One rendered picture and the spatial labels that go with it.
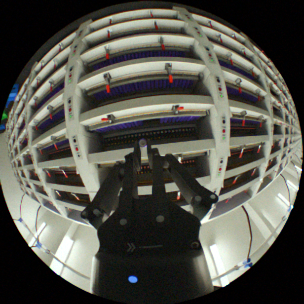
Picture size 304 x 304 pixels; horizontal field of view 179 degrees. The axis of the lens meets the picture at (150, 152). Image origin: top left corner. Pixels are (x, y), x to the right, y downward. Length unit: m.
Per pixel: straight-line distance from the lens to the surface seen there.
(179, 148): 0.41
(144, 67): 0.47
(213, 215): 0.96
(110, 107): 0.42
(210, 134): 0.52
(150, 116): 0.42
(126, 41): 0.60
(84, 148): 0.49
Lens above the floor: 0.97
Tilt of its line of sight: 18 degrees up
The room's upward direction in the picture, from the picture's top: 172 degrees clockwise
